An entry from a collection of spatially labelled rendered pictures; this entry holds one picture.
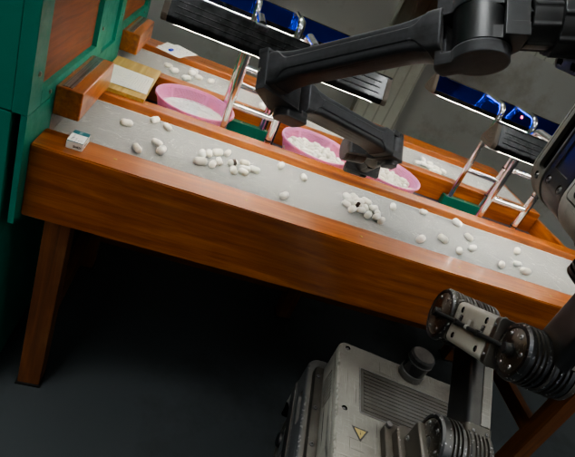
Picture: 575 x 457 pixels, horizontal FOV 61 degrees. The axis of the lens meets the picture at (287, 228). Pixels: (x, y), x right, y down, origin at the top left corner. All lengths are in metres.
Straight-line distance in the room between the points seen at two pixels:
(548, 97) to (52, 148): 3.32
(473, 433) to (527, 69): 3.00
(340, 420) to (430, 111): 2.84
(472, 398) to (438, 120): 2.82
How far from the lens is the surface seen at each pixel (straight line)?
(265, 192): 1.33
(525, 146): 1.63
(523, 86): 3.83
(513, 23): 0.73
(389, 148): 1.20
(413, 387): 1.42
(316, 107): 1.00
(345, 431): 1.20
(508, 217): 2.31
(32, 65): 1.08
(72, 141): 1.19
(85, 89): 1.27
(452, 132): 3.80
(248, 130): 1.84
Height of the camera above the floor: 1.31
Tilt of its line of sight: 28 degrees down
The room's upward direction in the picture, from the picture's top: 25 degrees clockwise
